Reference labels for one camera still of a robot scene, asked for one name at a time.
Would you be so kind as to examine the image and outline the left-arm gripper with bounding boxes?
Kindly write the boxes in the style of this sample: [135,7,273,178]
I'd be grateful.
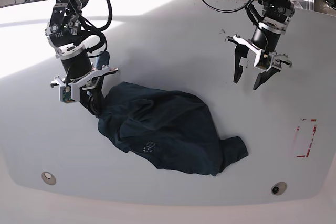
[227,28,292,90]

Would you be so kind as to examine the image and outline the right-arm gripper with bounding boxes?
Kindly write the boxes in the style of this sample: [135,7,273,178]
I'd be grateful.
[50,52,120,116]

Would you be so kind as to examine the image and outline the dark blue T-shirt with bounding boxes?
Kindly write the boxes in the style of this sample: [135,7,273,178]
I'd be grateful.
[98,82,248,176]

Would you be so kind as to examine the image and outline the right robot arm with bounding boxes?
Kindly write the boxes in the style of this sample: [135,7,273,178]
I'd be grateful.
[45,0,119,116]

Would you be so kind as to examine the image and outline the red tape rectangle marking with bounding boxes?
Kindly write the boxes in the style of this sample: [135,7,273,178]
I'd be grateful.
[292,119,317,158]

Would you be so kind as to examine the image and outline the left round table grommet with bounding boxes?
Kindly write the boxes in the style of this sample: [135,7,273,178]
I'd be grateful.
[41,172,56,186]

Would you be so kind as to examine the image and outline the round table grommet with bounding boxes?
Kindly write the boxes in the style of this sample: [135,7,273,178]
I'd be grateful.
[271,182,287,196]
[41,172,56,186]

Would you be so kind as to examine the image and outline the right round table grommet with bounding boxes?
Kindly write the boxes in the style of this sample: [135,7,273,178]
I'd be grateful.
[271,182,287,196]

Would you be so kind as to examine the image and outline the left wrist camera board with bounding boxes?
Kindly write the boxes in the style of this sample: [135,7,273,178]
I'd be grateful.
[257,54,272,71]

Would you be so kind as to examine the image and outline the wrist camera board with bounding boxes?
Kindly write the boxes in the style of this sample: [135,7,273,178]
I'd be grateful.
[257,54,272,71]
[59,86,74,103]

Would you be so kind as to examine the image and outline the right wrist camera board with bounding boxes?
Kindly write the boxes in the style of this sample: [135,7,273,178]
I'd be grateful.
[59,86,74,103]

